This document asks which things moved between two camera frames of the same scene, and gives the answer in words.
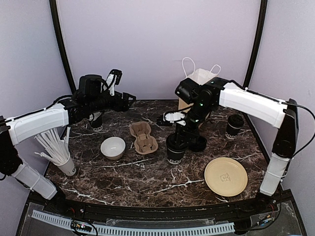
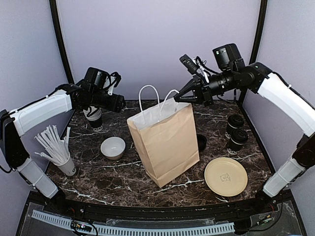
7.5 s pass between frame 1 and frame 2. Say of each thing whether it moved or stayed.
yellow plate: stayed
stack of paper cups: stayed
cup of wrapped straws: stayed
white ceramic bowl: stayed
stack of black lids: stayed
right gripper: moved
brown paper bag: moved
